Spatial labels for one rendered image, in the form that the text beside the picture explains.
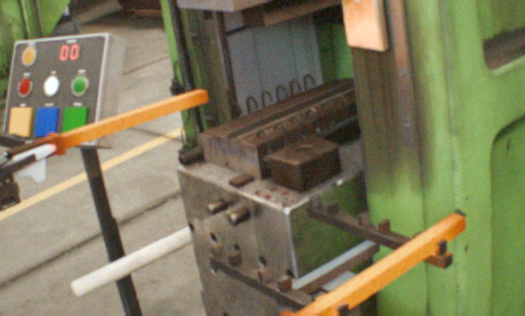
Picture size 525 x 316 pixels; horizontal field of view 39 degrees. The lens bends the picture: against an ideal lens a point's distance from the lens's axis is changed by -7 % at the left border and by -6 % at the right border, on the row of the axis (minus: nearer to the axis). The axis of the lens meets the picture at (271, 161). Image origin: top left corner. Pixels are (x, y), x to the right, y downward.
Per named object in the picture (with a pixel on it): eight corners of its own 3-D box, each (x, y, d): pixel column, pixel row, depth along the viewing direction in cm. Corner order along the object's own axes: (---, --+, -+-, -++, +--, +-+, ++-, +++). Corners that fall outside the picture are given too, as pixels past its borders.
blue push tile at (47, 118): (54, 136, 188) (57, 107, 189) (33, 136, 191) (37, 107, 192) (58, 137, 190) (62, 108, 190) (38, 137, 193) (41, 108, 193)
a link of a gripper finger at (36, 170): (60, 171, 135) (16, 188, 130) (53, 140, 133) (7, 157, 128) (66, 175, 132) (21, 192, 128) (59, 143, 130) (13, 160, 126)
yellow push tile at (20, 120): (27, 136, 192) (30, 107, 193) (8, 135, 195) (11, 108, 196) (31, 136, 194) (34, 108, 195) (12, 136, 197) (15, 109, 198)
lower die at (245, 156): (261, 180, 160) (255, 142, 157) (205, 160, 175) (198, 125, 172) (396, 116, 183) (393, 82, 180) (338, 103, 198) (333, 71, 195)
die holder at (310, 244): (313, 389, 163) (286, 210, 146) (211, 329, 191) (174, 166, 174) (469, 278, 194) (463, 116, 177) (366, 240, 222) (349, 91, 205)
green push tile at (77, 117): (83, 137, 184) (86, 106, 184) (61, 137, 187) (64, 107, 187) (87, 138, 185) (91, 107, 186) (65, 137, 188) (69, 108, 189)
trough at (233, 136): (241, 144, 161) (240, 137, 161) (226, 139, 165) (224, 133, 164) (378, 85, 184) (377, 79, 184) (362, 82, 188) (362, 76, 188)
